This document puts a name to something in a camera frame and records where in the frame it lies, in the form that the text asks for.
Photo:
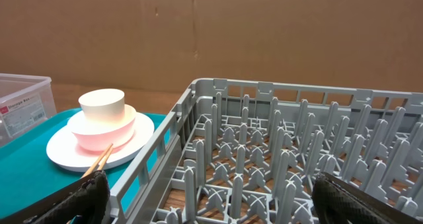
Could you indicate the clear plastic storage bin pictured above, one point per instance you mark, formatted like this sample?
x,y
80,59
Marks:
x,y
26,101

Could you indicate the grey dishwasher rack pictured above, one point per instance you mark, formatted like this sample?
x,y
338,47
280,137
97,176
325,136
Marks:
x,y
233,151

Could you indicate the white cup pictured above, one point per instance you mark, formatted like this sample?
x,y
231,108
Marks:
x,y
103,105

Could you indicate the white round plate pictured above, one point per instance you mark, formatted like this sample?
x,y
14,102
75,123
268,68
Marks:
x,y
63,150

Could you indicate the wooden chopstick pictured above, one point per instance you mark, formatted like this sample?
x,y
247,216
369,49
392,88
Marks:
x,y
95,165
105,158

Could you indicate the pink shallow bowl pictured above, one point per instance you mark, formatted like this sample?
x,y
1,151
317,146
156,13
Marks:
x,y
98,135

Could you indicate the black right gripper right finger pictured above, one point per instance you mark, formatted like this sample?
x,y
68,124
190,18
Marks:
x,y
338,202

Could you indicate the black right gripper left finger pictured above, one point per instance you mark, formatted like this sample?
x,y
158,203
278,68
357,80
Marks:
x,y
84,200

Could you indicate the right wooden chopstick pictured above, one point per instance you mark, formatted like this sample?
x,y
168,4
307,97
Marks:
x,y
105,158

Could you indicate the left wooden chopstick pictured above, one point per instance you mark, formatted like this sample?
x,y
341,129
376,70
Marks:
x,y
95,165

